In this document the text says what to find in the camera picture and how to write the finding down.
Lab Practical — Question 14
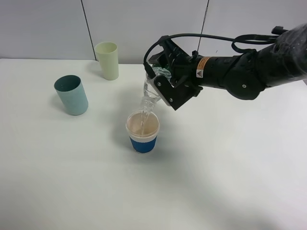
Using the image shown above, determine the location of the teal plastic cup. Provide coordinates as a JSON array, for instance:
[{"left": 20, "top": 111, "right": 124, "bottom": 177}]
[{"left": 54, "top": 75, "right": 88, "bottom": 115}]

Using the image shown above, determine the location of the light green plastic cup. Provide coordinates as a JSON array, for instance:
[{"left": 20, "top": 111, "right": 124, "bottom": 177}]
[{"left": 94, "top": 42, "right": 119, "bottom": 81}]

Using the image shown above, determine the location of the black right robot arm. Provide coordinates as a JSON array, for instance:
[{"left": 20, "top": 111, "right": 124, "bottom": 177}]
[{"left": 143, "top": 24, "right": 307, "bottom": 103}]

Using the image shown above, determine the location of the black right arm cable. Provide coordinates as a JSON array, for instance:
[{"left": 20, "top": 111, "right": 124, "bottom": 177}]
[{"left": 143, "top": 25, "right": 290, "bottom": 79}]

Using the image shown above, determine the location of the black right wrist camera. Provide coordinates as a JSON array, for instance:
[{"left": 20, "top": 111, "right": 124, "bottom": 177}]
[{"left": 153, "top": 75, "right": 203, "bottom": 110}]

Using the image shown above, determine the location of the blue sleeved paper cup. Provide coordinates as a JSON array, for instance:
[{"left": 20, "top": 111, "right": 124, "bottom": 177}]
[{"left": 126, "top": 110, "right": 160, "bottom": 153}]

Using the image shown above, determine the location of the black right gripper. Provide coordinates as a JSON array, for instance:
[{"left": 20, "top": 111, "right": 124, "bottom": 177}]
[{"left": 148, "top": 35, "right": 202, "bottom": 97}]

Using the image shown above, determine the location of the clear green-label water bottle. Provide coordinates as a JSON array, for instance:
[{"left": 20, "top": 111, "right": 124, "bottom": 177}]
[{"left": 141, "top": 64, "right": 171, "bottom": 114}]

